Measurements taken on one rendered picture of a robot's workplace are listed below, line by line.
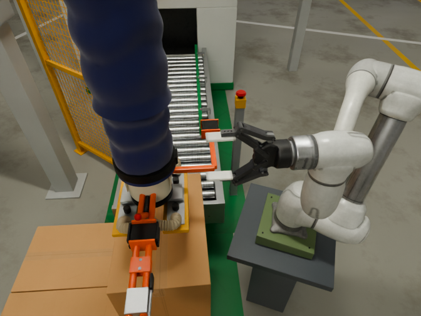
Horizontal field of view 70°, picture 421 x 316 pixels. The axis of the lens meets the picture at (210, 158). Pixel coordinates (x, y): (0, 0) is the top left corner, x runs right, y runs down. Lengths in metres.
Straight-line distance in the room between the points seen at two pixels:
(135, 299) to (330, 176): 0.62
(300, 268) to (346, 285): 0.95
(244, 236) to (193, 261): 0.39
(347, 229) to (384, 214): 1.58
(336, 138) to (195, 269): 0.78
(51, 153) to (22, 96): 0.53
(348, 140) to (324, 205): 0.20
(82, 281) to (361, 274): 1.87
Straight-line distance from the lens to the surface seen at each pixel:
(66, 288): 1.85
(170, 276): 1.28
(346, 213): 1.40
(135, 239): 1.03
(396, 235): 2.89
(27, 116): 2.53
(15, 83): 2.39
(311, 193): 0.88
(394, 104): 1.29
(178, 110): 2.76
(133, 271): 0.98
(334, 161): 0.80
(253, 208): 1.71
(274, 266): 1.54
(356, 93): 1.12
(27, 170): 3.43
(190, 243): 1.35
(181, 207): 1.23
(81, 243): 1.96
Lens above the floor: 2.10
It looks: 43 degrees down
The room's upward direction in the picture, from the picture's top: straight up
